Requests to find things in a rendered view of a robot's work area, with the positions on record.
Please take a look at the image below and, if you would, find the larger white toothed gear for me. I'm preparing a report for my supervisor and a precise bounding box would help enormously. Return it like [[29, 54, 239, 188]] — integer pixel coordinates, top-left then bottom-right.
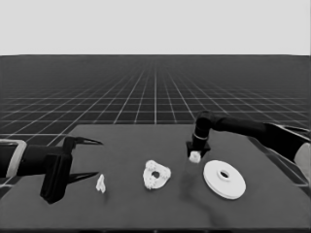
[[189, 150, 202, 164]]

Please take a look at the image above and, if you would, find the small white toothed gear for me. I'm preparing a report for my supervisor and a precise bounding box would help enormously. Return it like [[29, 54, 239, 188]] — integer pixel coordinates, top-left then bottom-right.
[[145, 159, 158, 173], [143, 179, 157, 191], [159, 166, 172, 181]]

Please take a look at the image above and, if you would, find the large thick white disc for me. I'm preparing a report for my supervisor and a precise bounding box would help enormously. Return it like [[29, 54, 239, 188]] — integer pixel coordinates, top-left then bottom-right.
[[202, 159, 247, 201]]

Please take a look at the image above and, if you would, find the small white T-shaped piece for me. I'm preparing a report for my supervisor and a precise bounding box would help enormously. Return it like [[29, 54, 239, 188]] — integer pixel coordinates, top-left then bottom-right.
[[95, 174, 107, 194]]

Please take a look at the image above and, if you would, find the round white carrier with pins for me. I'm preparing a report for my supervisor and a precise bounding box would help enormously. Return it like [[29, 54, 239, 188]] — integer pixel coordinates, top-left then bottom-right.
[[142, 159, 172, 191]]

